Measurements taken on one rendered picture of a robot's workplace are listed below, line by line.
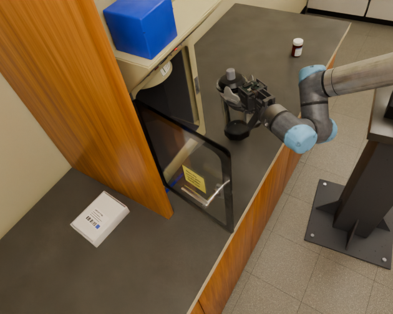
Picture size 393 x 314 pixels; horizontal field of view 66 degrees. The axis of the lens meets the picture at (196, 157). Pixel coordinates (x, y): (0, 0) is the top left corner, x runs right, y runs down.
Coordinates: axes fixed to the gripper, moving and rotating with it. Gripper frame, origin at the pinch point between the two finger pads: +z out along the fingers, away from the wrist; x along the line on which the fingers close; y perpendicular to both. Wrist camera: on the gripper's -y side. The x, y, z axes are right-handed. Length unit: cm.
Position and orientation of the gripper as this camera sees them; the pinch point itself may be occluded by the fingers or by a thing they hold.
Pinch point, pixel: (233, 88)
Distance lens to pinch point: 106.2
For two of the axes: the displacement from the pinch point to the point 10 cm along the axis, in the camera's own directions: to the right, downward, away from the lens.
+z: -4.7, -6.0, 6.5
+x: -8.7, 4.4, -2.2
